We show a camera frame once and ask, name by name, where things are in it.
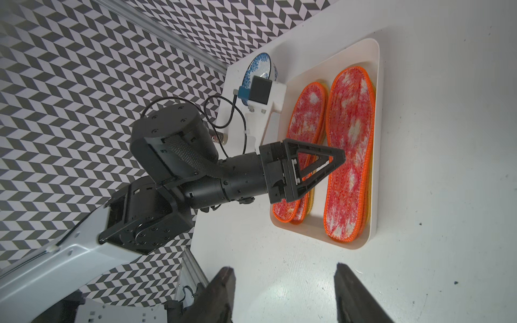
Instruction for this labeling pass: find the blue white porcelain bowl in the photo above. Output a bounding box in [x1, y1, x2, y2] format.
[241, 52, 278, 90]

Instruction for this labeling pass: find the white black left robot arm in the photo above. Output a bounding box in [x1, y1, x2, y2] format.
[1, 97, 345, 322]

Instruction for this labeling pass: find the red orange-edged insole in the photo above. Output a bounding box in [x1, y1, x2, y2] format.
[273, 82, 328, 224]
[324, 66, 376, 243]

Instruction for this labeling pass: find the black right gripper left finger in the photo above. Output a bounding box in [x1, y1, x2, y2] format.
[179, 266, 236, 323]

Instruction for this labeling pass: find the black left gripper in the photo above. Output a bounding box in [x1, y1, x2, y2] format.
[180, 139, 345, 210]

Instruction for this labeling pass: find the white rectangular storage tray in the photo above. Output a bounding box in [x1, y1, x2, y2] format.
[258, 38, 383, 250]

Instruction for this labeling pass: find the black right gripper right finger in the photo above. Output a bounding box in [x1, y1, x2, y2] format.
[334, 263, 394, 323]

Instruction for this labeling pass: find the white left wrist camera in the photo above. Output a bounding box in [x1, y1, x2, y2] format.
[221, 82, 287, 157]

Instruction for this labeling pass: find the yellow fleece insole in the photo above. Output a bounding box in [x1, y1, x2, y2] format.
[300, 124, 329, 223]

